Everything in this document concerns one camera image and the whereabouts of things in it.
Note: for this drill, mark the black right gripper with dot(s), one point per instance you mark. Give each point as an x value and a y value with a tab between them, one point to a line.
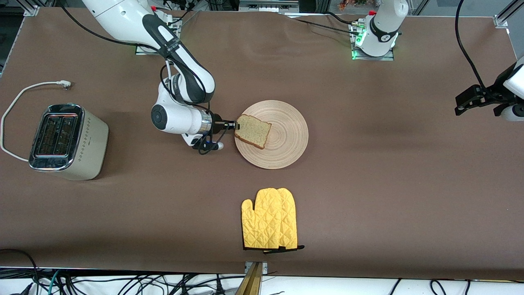
219	123

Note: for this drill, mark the round light wooden plate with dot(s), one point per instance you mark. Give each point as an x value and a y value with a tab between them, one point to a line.
286	135

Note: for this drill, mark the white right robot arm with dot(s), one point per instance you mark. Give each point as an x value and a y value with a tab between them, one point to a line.
123	16

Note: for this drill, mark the golden metal profile bar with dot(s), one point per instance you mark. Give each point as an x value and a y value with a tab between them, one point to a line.
250	282

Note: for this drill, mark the bread slice with brown crust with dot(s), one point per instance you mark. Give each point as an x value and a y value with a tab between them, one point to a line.
254	131

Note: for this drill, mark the silver metal bracket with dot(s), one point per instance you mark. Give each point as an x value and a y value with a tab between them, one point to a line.
265	267

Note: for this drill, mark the grey metal box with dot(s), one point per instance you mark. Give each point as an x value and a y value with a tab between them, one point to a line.
266	6

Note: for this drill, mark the cream and chrome toaster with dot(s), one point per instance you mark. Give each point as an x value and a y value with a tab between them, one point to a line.
88	143

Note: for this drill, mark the yellow quilted oven mitt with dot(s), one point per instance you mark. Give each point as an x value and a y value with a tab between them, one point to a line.
290	217
262	221

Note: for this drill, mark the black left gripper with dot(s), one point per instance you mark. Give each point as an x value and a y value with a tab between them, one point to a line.
492	95

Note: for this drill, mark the brown table cover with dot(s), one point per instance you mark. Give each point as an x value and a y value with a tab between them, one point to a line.
368	184

